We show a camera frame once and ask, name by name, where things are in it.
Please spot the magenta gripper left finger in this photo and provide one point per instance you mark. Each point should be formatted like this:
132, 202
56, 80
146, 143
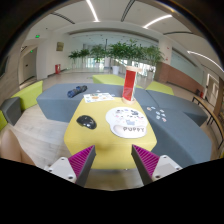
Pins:
75, 168

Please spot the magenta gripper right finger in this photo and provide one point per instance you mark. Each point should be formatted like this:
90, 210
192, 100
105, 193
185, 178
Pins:
152, 167

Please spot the black computer mouse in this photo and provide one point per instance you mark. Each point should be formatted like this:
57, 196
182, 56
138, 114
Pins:
86, 121

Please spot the white puppy mouse pad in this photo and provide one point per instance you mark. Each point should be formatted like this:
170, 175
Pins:
126, 122

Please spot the yellow table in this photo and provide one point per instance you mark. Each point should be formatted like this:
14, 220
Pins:
112, 152

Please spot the grey sofa bench right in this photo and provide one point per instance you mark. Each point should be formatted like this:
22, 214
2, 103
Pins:
176, 123

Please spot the grey sofa bench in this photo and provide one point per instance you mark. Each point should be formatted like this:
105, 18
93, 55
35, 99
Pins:
176, 123
56, 105

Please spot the grey sofa bench left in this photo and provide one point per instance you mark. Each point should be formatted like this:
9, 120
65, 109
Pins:
56, 105

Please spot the white printed paper sheet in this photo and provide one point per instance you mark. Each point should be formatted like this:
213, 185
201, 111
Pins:
97, 97

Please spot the folded dark blue umbrella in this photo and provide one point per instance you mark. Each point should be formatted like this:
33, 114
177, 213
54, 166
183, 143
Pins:
76, 91

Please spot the green sofa bench left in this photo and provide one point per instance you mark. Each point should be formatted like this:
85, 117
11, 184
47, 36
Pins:
28, 98

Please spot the dark grey ottoman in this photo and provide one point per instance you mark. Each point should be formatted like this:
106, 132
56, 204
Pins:
11, 110

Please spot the green bench behind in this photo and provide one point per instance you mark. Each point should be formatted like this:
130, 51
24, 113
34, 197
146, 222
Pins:
113, 80

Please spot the red cylinder with wooden ends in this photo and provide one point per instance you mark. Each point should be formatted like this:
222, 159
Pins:
129, 85

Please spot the red fire extinguisher box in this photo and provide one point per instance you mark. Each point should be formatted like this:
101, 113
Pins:
57, 68

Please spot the potted green plant centre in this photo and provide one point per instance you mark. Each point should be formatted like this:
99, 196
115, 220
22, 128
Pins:
117, 52

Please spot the wooden black frame chair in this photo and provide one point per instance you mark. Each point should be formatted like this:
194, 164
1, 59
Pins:
214, 112

